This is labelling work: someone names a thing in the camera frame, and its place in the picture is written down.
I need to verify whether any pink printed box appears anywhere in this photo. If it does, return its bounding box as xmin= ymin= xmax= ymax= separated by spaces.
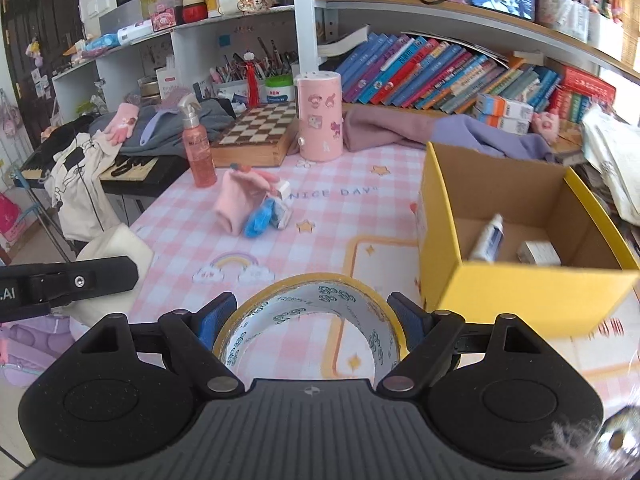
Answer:
xmin=149 ymin=2 xmax=183 ymax=28

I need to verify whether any white plastic bottle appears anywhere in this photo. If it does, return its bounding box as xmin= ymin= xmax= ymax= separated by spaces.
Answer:
xmin=468 ymin=213 xmax=505 ymax=263

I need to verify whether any grey fluffy pompom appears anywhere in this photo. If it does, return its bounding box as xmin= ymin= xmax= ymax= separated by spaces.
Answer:
xmin=530 ymin=402 xmax=640 ymax=471

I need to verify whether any white storage bin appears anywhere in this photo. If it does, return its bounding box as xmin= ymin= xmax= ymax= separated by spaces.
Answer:
xmin=587 ymin=7 xmax=626 ymax=48

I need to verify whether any lilac comb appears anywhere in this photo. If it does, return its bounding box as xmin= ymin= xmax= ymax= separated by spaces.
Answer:
xmin=139 ymin=92 xmax=187 ymax=150

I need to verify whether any bunch of pens in holder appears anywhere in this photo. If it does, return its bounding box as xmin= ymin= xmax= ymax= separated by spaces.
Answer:
xmin=209 ymin=37 xmax=297 ymax=101

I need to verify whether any white wipes pack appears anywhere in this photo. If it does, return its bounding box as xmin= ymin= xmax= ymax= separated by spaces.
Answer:
xmin=116 ymin=20 xmax=155 ymax=43

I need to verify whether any red thick book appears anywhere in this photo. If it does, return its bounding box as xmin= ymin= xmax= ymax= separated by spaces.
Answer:
xmin=560 ymin=66 xmax=617 ymax=106

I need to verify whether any yellow tape roll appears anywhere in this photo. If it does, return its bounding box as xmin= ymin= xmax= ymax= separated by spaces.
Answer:
xmin=212 ymin=272 xmax=407 ymax=386

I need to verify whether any pink humidifier with stickers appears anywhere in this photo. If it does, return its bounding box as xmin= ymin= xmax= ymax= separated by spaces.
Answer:
xmin=293 ymin=71 xmax=345 ymax=162

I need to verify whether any pink spray bottle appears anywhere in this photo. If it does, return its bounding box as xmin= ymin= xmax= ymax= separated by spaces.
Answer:
xmin=177 ymin=92 xmax=218 ymax=188

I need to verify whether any row of colourful books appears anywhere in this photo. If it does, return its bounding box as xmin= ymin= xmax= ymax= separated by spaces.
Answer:
xmin=335 ymin=32 xmax=563 ymax=116

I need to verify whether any purple cloth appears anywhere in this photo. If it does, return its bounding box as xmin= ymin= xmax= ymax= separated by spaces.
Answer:
xmin=430 ymin=114 xmax=556 ymax=163

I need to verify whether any pink checked tablecloth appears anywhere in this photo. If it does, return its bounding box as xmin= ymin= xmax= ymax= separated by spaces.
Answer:
xmin=70 ymin=146 xmax=640 ymax=426

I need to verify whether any blue wipes pack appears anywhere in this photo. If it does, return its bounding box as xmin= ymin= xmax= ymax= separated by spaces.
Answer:
xmin=82 ymin=32 xmax=121 ymax=53

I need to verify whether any white shelf unit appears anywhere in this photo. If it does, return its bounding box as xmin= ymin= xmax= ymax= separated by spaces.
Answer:
xmin=50 ymin=0 xmax=640 ymax=126

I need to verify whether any grey cloth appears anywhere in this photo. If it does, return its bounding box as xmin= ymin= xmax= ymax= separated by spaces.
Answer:
xmin=117 ymin=99 xmax=236 ymax=158

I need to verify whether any white charger adapter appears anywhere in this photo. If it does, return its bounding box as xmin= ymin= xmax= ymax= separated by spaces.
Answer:
xmin=516 ymin=240 xmax=562 ymax=266

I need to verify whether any white box red label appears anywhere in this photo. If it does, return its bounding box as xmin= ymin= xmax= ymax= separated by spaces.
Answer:
xmin=156 ymin=66 xmax=181 ymax=101

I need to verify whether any cream canvas bag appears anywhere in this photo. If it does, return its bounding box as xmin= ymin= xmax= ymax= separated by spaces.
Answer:
xmin=44 ymin=132 xmax=118 ymax=242

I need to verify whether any red white round jar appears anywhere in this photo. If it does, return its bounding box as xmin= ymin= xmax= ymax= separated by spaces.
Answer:
xmin=181 ymin=0 xmax=208 ymax=23

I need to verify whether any pink knit glove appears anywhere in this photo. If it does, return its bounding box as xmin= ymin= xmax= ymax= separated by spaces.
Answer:
xmin=102 ymin=102 xmax=138 ymax=147
xmin=212 ymin=167 xmax=281 ymax=235

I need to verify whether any orange white carton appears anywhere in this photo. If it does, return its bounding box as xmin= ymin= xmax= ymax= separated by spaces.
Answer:
xmin=474 ymin=92 xmax=535 ymax=121
xmin=477 ymin=112 xmax=533 ymax=136

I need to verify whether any phone showing video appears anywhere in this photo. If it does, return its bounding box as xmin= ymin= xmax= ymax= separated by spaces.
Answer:
xmin=469 ymin=0 xmax=536 ymax=22

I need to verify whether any yellow cardboard box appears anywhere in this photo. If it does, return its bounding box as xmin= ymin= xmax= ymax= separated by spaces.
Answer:
xmin=417 ymin=141 xmax=640 ymax=339

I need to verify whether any black electronic keyboard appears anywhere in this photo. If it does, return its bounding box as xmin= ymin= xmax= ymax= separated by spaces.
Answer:
xmin=12 ymin=152 xmax=188 ymax=198

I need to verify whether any wooden chess board box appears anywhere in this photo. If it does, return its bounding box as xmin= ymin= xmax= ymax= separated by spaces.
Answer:
xmin=209 ymin=101 xmax=300 ymax=167

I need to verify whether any white jar green lid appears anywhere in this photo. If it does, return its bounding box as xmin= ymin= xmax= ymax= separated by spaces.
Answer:
xmin=264 ymin=75 xmax=295 ymax=106

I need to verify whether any row of tan books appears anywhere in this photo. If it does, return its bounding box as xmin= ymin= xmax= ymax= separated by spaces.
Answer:
xmin=617 ymin=0 xmax=640 ymax=63

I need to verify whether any blue plastic packet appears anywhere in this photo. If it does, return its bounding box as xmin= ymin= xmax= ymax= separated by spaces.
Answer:
xmin=243 ymin=197 xmax=277 ymax=238

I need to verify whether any clear bin with pens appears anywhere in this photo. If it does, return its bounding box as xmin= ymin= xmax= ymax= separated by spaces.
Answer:
xmin=537 ymin=0 xmax=591 ymax=43

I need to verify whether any pink pig plush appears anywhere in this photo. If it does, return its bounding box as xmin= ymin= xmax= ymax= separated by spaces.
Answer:
xmin=530 ymin=110 xmax=561 ymax=147

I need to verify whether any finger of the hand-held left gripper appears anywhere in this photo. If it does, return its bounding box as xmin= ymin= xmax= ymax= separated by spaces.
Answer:
xmin=27 ymin=256 xmax=139 ymax=311

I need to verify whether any white staple box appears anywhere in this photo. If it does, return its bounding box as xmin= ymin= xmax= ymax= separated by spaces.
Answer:
xmin=270 ymin=181 xmax=296 ymax=231

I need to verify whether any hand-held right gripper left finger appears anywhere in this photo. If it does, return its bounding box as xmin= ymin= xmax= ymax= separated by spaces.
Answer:
xmin=70 ymin=292 xmax=246 ymax=402

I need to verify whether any pile of white bags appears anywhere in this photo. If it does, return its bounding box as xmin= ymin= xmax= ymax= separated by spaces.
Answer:
xmin=580 ymin=104 xmax=640 ymax=226

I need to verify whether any pink bag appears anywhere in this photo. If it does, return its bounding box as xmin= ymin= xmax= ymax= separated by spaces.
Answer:
xmin=0 ymin=194 xmax=28 ymax=243

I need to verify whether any dark wooden door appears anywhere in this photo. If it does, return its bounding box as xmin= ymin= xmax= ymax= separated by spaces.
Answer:
xmin=0 ymin=0 xmax=83 ymax=161

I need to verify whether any purple backpack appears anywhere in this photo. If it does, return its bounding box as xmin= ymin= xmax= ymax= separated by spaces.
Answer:
xmin=0 ymin=317 xmax=73 ymax=388

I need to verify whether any silver box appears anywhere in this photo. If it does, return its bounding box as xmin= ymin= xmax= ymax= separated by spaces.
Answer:
xmin=98 ymin=0 xmax=151 ymax=36

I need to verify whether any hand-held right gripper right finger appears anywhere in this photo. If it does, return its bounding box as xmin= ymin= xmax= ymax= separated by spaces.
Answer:
xmin=376 ymin=292 xmax=548 ymax=402

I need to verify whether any cream cloth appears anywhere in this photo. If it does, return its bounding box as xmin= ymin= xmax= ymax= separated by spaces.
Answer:
xmin=70 ymin=224 xmax=155 ymax=328

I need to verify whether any red tassel ornament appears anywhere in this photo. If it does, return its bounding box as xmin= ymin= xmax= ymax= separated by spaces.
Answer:
xmin=242 ymin=50 xmax=261 ymax=108

